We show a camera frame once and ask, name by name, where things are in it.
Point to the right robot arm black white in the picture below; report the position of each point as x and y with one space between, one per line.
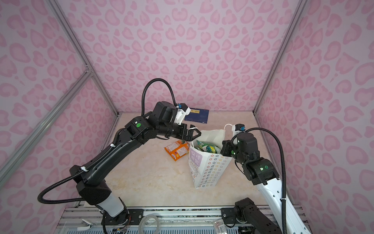
243 147

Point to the aluminium frame strut left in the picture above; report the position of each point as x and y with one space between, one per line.
20 154

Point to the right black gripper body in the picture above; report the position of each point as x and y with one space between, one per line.
230 150

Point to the dark blue booklet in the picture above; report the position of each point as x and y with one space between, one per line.
198 115

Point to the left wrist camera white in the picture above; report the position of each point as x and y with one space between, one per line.
182 111

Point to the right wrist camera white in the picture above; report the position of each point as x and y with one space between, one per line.
238 128

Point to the white paper bag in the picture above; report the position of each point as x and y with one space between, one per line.
207 168

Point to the green snack packet back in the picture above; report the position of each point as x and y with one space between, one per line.
207 147

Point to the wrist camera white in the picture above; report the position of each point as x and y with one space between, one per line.
238 128
182 111

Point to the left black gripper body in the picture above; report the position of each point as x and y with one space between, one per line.
173 129

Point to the white clip tool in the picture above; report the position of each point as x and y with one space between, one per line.
86 225

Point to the small clear plastic packet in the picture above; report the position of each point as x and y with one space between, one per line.
219 227

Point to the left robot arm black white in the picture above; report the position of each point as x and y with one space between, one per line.
164 120

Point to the clear coiled tube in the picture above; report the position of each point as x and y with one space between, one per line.
148 220

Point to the orange snack packet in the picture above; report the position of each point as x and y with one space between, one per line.
178 149

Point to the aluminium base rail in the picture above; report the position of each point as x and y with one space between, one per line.
174 220

